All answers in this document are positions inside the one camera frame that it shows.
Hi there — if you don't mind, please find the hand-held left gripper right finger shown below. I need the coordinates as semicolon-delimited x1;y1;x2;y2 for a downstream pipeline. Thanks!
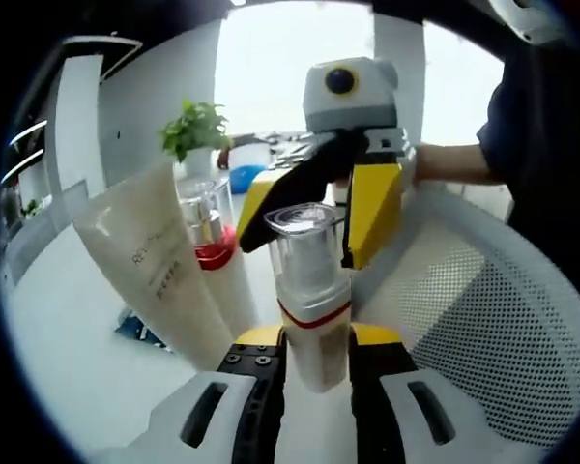
349;322;507;464

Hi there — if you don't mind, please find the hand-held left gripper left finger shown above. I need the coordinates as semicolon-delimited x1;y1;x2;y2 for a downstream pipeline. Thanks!
94;326;287;464

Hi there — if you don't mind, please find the skincare bottle thin red band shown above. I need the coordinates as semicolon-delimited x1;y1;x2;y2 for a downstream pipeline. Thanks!
262;202;355;393

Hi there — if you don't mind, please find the dark blue green skincare packet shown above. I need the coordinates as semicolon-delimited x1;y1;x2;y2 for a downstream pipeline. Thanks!
114;311;175;355

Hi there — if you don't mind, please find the cream skincare tube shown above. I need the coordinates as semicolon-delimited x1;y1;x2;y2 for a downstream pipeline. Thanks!
72;161;234;374

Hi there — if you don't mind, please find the blue plastic bag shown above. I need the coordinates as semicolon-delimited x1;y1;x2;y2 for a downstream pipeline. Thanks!
229;164;268;195

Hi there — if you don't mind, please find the green potted plant white pot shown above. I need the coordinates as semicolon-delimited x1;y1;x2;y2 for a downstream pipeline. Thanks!
158;99;234;178

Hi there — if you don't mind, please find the grey mesh office chair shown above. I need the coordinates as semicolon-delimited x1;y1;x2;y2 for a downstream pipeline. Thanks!
352;186;580;453

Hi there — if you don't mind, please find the person in dark clothes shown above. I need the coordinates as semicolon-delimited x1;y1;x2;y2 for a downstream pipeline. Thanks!
477;28;580;301

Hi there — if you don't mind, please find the white worn device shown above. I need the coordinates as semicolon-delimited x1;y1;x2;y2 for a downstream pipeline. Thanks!
490;0;575;47

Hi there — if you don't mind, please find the grey metal cabinet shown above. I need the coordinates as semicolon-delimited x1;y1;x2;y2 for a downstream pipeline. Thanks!
57;178;91;210

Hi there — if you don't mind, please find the ceiling light strip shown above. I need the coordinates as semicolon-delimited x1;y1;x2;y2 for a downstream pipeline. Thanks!
0;148;45;185
8;119;48;146

